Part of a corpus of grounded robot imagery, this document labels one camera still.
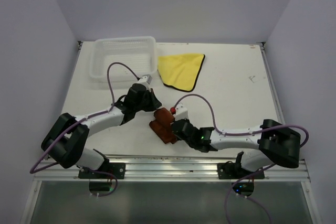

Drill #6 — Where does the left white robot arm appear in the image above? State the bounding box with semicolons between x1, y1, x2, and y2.
41;83;162;178

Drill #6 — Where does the white plastic basket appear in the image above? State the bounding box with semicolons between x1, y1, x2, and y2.
88;36;158;82

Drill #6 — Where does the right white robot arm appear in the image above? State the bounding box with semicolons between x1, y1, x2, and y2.
171;119;301;179

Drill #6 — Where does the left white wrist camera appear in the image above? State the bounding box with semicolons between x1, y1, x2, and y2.
138;74;152;85

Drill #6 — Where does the aluminium mounting rail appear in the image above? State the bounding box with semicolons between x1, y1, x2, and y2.
34;155;308;183

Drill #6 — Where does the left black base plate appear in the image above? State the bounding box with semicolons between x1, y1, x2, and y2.
78;163;126;179

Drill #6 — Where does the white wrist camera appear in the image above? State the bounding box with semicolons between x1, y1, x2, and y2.
170;103;188;121
138;74;152;85

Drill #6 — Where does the yellow towel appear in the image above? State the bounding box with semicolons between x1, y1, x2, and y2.
157;53;205;92

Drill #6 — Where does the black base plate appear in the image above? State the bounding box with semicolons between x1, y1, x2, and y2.
217;161;253;179
78;163;126;179

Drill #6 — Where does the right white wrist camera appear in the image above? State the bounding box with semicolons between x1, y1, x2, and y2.
170;103;188;121

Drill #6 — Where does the brown towel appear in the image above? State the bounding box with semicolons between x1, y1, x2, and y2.
149;108;177;144

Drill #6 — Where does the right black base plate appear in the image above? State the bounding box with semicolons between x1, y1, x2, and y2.
217;161;253;179

